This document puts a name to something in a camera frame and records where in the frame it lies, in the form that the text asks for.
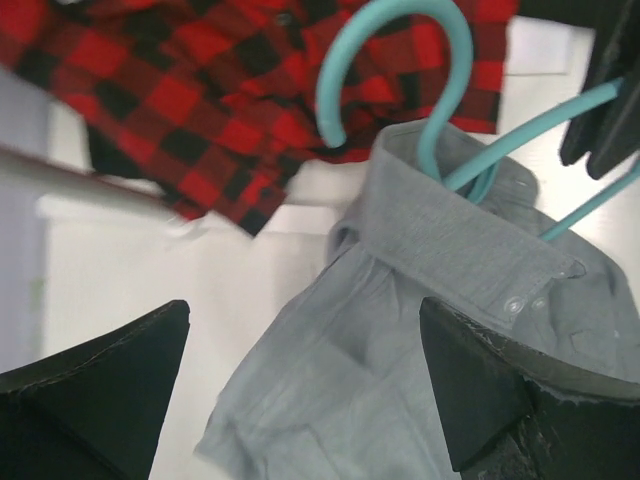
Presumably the silver clothes rack frame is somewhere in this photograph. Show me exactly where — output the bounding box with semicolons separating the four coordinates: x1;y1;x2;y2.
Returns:
1;145;186;228

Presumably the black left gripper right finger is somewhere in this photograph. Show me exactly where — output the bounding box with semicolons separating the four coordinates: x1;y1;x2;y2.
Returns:
420;297;639;479

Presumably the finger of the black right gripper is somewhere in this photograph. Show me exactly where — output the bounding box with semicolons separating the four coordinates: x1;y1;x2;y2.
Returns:
560;1;639;179

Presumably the grey button-up shirt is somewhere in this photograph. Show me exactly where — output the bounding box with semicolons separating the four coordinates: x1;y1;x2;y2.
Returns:
196;121;639;479

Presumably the teal plastic hanger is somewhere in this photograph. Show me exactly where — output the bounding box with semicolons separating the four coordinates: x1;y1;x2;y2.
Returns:
315;0;640;244

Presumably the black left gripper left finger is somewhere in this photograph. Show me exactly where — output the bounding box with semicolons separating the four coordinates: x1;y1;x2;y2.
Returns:
1;300;190;479

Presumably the red black plaid shirt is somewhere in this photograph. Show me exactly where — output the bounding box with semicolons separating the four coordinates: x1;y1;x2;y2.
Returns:
0;0;521;237

